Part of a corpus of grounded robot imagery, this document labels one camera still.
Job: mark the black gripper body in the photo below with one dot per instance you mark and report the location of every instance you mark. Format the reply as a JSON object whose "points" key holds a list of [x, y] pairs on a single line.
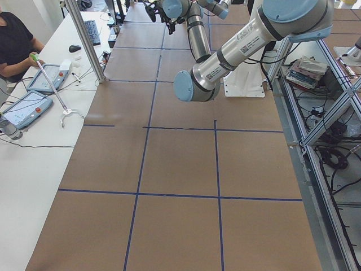
{"points": [[170, 23]]}

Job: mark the black keyboard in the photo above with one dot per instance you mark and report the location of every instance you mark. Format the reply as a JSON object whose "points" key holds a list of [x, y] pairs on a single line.
{"points": [[92, 31]]}

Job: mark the black computer mouse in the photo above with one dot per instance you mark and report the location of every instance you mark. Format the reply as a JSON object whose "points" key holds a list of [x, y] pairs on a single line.
{"points": [[74, 48]]}

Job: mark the reacher grabber stick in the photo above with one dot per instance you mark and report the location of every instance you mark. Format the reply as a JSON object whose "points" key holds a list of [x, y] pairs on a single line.
{"points": [[67, 111]]}

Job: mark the stack of books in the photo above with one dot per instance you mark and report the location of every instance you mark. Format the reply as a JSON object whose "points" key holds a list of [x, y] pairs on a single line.
{"points": [[306, 72]]}

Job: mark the seated person in black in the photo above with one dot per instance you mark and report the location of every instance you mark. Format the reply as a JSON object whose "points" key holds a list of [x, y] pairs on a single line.
{"points": [[17, 46]]}

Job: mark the near blue teach pendant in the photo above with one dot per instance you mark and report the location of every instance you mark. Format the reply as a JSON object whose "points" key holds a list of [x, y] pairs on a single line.
{"points": [[26, 110]]}

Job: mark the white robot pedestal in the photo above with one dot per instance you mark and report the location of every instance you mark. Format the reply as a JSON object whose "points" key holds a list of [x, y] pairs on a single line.
{"points": [[245, 82]]}

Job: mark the aluminium frame post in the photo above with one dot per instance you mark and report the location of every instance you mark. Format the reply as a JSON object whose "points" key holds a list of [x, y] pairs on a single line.
{"points": [[85, 39]]}

